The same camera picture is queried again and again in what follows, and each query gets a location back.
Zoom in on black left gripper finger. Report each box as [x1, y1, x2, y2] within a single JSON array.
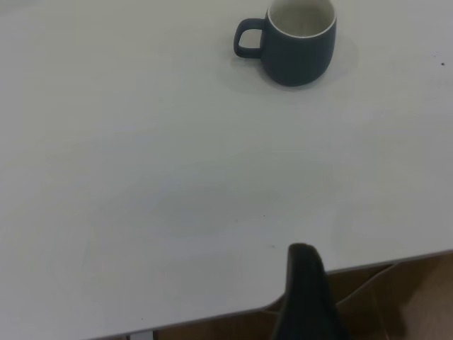
[[271, 242, 352, 340]]

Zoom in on dark grey ceramic mug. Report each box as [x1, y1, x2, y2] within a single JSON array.
[[233, 0, 338, 88]]

